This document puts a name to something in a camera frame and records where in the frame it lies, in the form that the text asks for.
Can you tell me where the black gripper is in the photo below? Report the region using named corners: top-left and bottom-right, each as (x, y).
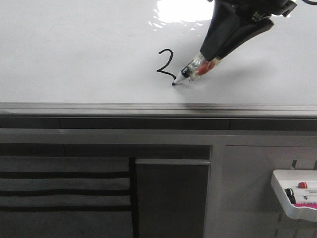
top-left (200, 0), bottom-right (297, 61)

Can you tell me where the black whiteboard marker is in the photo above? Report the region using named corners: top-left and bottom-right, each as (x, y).
top-left (172, 52), bottom-right (222, 86)

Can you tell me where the red capped marker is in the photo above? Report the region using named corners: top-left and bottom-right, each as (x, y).
top-left (298, 181), bottom-right (317, 189)

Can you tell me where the upper black capped marker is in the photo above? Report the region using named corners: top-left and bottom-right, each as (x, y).
top-left (284, 188), bottom-right (317, 196)

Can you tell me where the black capped marker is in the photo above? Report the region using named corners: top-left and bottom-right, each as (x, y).
top-left (284, 188), bottom-right (317, 196)
top-left (289, 195), bottom-right (317, 205)

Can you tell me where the lower black capped marker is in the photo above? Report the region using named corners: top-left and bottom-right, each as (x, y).
top-left (289, 195), bottom-right (317, 205)

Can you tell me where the dark grey panel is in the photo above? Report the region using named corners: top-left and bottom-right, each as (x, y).
top-left (136, 164), bottom-right (210, 238)

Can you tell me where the pink marker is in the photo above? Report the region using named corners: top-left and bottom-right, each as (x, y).
top-left (294, 204), bottom-right (317, 209)

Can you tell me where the white plastic marker tray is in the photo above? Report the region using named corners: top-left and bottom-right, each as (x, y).
top-left (271, 170), bottom-right (317, 222)

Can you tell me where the white whiteboard with grey frame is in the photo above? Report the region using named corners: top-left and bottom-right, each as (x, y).
top-left (0, 0), bottom-right (317, 118)

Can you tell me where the grey whiteboard stand frame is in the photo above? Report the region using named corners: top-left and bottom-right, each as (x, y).
top-left (0, 117), bottom-right (317, 238)

